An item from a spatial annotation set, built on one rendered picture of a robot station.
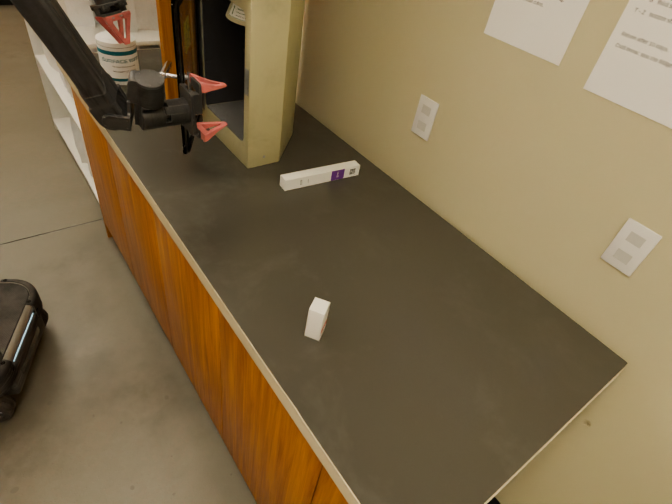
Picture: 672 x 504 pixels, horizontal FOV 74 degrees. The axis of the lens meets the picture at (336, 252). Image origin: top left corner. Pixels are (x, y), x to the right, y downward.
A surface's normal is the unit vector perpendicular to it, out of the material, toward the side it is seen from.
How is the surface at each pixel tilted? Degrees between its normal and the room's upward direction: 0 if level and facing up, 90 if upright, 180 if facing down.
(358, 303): 0
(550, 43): 90
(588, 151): 90
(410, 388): 0
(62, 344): 0
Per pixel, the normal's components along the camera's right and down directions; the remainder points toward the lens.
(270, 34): 0.59, 0.60
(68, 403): 0.15, -0.73
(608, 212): -0.80, 0.31
